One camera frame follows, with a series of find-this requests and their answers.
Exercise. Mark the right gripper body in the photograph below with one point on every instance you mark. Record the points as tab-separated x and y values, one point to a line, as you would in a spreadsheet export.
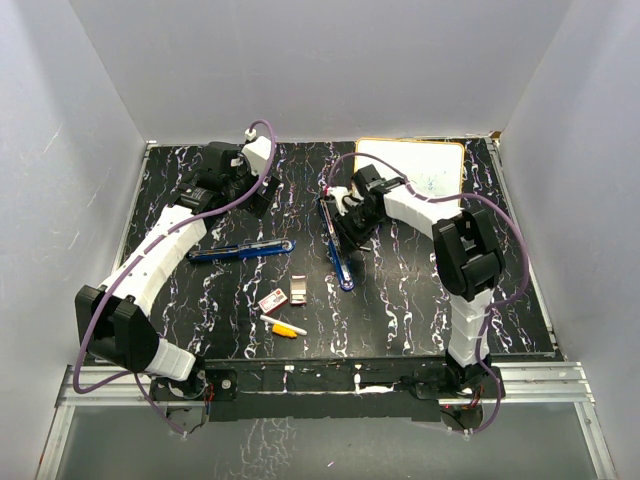
358	224

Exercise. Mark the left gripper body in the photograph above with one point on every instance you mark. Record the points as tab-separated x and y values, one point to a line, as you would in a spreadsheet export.
245	180

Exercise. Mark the staple tray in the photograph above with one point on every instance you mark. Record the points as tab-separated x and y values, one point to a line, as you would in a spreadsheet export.
298	290

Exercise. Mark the red white staple box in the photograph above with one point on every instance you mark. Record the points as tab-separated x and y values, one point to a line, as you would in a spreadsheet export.
272	301

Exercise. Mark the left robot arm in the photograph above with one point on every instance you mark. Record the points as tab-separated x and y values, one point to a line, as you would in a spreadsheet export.
113	318

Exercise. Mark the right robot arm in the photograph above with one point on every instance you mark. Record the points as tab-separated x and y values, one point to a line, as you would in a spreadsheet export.
468	259

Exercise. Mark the white marker pen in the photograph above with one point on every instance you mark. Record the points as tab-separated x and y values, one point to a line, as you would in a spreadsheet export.
283	325

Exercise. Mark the yellow marker cap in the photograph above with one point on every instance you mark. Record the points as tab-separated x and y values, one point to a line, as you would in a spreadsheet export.
284	331

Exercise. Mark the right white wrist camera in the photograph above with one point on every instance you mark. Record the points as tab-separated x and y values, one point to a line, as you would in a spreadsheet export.
342	198

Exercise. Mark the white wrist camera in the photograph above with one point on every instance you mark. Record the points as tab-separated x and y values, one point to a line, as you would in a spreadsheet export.
257	150
342	198

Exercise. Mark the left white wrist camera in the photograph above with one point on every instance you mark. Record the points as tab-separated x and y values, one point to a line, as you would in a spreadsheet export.
257	150

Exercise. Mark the small whiteboard orange frame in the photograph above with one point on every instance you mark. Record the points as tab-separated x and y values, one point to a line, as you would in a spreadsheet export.
434	168

